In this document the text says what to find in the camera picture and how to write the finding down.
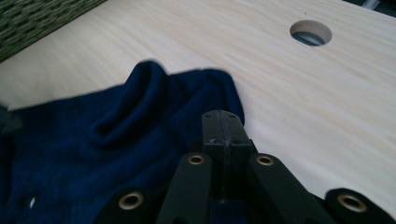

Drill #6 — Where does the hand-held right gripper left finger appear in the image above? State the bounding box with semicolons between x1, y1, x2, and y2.
201;109;230;201

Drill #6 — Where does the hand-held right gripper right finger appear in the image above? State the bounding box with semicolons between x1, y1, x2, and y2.
220;110;257;201

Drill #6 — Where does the dark navy printed cloth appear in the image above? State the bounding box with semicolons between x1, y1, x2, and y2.
0;60;246;224

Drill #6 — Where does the green woven basket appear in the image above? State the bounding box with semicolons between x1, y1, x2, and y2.
0;0;108;63

